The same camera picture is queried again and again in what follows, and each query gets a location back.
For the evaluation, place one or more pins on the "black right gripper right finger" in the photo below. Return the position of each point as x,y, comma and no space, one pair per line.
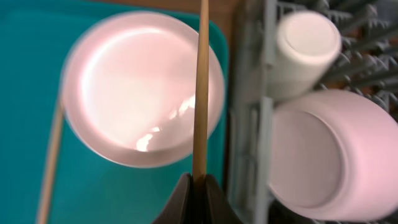
217,209

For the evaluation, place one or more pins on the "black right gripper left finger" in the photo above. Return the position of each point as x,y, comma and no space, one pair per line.
177,210

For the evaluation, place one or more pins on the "wooden chopstick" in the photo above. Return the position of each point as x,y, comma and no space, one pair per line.
50,169
201,98

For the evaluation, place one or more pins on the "pink bowl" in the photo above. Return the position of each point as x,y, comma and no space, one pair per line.
334,157

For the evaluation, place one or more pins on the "white pink plate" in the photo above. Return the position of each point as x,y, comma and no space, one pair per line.
129,88

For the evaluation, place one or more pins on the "white paper cup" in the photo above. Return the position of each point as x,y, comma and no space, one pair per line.
307,43

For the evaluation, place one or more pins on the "grey dishwasher rack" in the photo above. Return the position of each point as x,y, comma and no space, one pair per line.
366,66

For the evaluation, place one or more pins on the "teal plastic tray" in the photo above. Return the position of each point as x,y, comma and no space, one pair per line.
35,39

